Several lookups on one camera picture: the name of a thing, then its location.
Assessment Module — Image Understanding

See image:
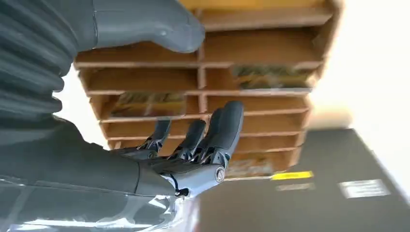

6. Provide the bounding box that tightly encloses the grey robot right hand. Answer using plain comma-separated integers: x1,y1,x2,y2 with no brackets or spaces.
0,0,245,232

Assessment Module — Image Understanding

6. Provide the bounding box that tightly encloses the wooden card box with dividers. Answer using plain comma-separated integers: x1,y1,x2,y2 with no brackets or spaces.
73,0,345,182

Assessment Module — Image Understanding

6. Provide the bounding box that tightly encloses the grey laptop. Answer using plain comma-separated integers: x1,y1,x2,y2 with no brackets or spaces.
192,128,410,232

